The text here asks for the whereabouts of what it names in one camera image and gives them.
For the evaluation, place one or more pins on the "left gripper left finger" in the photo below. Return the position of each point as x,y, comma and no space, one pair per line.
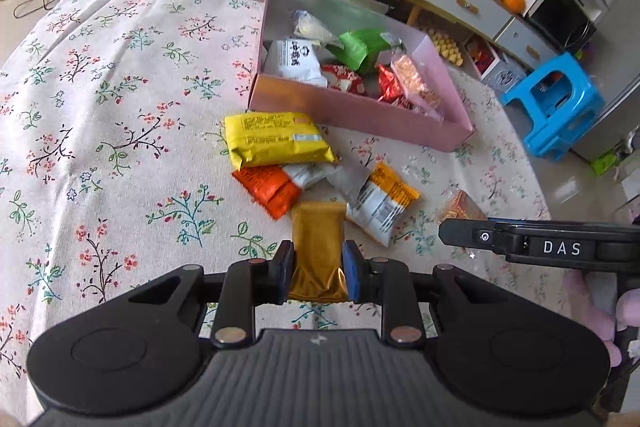
244,287

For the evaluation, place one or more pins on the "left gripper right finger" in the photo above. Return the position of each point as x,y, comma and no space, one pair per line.
388,284

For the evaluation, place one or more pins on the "gold snack bar pack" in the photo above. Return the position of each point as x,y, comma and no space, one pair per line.
318,236

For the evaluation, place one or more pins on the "brown cracker pack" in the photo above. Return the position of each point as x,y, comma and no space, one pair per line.
460,205

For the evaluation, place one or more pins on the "yellow snack bag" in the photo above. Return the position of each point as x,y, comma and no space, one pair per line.
261,139

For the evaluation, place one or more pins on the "blue plastic stool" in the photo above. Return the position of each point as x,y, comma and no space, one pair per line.
560,103

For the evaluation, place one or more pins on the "pink cardboard box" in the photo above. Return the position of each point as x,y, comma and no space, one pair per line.
383,111

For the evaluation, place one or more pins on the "pink rice cracker pack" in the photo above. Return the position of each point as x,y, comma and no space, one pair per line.
416,88

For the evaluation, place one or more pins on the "red white snack pack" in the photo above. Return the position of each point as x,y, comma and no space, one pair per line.
343,79

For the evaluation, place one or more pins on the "green snack bag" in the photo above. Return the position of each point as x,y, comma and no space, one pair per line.
359,50

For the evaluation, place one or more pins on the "white black-print snack bag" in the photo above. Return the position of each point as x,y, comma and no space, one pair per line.
295,59

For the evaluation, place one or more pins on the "black microwave oven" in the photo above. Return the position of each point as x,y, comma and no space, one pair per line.
565,23

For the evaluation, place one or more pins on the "yellow egg tray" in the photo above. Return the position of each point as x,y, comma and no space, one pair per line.
441,33

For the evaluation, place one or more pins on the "white clear snack pack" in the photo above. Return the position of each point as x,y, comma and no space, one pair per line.
307,26

